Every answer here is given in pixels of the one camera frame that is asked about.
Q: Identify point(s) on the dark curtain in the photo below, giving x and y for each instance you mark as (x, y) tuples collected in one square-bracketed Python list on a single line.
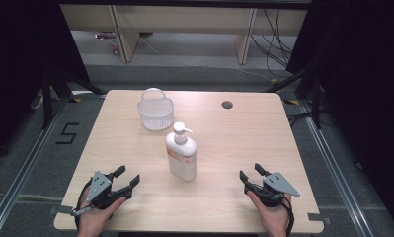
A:
[(365, 82), (16, 65)]

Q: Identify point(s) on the person's left hand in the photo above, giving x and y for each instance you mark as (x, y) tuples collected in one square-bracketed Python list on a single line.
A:
[(94, 219)]

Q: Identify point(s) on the white pump bottle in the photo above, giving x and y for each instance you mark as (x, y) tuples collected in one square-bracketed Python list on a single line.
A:
[(182, 158)]

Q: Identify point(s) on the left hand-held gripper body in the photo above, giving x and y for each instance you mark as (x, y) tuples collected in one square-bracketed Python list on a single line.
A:
[(99, 186)]

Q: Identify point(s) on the yellow floor tape piece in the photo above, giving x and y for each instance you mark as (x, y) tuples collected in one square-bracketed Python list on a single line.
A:
[(293, 102), (274, 81), (76, 99)]

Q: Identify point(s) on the light wooden desk frame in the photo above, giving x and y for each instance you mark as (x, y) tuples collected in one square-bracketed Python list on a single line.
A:
[(125, 36)]

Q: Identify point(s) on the grey tape strip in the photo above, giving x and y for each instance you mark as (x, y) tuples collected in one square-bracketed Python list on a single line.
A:
[(315, 217), (61, 209)]

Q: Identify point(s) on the black metal stand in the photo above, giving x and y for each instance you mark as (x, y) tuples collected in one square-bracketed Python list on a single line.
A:
[(316, 98), (47, 98)]

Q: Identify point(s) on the person's right hand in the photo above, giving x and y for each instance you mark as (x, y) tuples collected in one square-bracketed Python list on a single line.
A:
[(272, 219)]

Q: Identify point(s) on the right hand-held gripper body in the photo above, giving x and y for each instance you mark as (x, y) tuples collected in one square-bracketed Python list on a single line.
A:
[(276, 184)]

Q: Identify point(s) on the metal floor rail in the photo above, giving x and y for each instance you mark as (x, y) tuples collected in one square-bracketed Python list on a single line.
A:
[(336, 171), (23, 171)]

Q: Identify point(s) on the clear plastic basket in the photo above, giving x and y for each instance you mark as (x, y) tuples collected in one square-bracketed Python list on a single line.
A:
[(155, 113)]

